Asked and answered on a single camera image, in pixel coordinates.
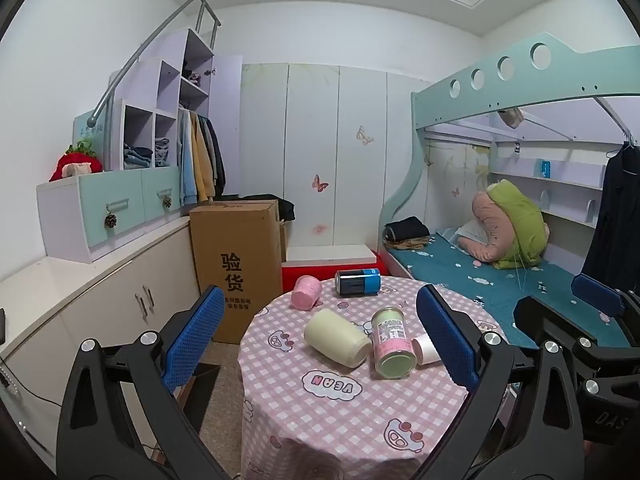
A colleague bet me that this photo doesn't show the light blue hanging jacket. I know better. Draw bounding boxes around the light blue hanging jacket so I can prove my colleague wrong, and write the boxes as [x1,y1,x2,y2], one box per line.
[177,107,199,206]

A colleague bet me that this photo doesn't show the black bag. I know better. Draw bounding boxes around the black bag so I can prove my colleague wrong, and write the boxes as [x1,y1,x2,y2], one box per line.
[239,194,296,222]

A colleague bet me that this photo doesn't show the small white paper cup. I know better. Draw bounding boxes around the small white paper cup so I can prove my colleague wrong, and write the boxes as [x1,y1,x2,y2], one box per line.
[411,332,442,366]

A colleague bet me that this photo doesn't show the round table, pink checked cloth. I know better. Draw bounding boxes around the round table, pink checked cloth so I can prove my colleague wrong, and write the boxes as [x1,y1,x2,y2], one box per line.
[237,275,509,480]

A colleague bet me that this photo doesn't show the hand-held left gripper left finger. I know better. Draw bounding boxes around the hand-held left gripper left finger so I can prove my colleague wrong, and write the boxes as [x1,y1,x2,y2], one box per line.
[56,284,227,480]

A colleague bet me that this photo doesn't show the folded dark clothes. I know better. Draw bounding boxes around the folded dark clothes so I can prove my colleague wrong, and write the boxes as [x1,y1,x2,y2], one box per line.
[383,216,431,251]

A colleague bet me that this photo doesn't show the teal drawer cabinet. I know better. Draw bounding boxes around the teal drawer cabinet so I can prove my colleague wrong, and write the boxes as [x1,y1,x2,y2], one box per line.
[36,165,184,265]

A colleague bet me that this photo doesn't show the white wardrobe with butterfly stickers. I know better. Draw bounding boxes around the white wardrobe with butterfly stickers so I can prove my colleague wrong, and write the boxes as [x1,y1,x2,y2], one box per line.
[238,62,434,262]

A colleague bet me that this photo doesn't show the lilac stepped shelf cabinet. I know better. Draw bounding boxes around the lilac stepped shelf cabinet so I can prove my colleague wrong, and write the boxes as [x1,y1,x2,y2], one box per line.
[109,27,244,172]

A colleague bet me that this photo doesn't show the hanging clothes row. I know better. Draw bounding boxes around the hanging clothes row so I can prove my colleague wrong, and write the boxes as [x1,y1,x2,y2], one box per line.
[192,112,217,202]

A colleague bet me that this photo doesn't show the pink cup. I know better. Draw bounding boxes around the pink cup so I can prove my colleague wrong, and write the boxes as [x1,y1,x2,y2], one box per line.
[291,275,324,310]

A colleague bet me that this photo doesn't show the dark hanging jacket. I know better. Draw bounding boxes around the dark hanging jacket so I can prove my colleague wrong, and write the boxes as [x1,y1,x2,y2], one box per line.
[204,115,227,197]

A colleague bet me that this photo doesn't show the cream cup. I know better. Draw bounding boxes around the cream cup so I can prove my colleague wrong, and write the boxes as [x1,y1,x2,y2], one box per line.
[304,308,374,367]

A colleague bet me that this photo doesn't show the teal bunk bed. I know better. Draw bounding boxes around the teal bunk bed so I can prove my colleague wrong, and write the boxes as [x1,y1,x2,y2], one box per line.
[377,32,640,352]

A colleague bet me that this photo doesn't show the dark hanging coat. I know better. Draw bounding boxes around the dark hanging coat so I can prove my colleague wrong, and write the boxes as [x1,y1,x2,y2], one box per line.
[582,142,640,294]

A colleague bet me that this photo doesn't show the tall cardboard box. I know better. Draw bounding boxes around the tall cardboard box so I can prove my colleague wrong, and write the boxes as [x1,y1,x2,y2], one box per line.
[188,199,284,345]

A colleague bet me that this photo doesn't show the white low cabinet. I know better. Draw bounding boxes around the white low cabinet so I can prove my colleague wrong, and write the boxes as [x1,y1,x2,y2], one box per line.
[0,217,212,472]

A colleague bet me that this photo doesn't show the grey metal handrail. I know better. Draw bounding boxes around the grey metal handrail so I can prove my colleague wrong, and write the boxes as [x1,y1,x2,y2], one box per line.
[86,0,222,129]

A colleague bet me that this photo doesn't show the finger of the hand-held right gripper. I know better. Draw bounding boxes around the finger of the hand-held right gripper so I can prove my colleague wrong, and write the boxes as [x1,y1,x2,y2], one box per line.
[513,295,602,357]
[571,273,640,322]

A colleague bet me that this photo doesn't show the pink and green rolled bedding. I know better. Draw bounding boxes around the pink and green rolled bedding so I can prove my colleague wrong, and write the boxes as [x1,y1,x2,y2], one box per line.
[457,190,551,264]

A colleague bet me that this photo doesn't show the red box with white top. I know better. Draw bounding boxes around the red box with white top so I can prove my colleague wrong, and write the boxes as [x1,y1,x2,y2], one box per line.
[280,244,386,294]

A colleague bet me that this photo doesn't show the green jar with pink label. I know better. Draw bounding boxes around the green jar with pink label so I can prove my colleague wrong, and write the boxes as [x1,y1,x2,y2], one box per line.
[370,306,418,380]

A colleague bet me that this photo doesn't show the red strawberry plush toy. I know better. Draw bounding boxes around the red strawberry plush toy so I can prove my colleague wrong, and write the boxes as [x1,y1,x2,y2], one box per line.
[48,142,105,183]

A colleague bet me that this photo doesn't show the green blanket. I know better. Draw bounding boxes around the green blanket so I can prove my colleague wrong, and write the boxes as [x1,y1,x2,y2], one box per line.
[487,179,547,269]

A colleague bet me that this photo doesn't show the black cable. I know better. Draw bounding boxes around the black cable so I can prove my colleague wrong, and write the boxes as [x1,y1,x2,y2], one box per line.
[0,354,67,407]

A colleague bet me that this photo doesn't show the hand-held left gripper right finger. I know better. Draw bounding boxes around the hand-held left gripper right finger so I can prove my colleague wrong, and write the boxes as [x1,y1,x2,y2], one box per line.
[415,283,590,480]

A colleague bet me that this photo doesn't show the dark blue can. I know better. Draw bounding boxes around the dark blue can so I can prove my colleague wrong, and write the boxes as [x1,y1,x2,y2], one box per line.
[334,268,382,296]

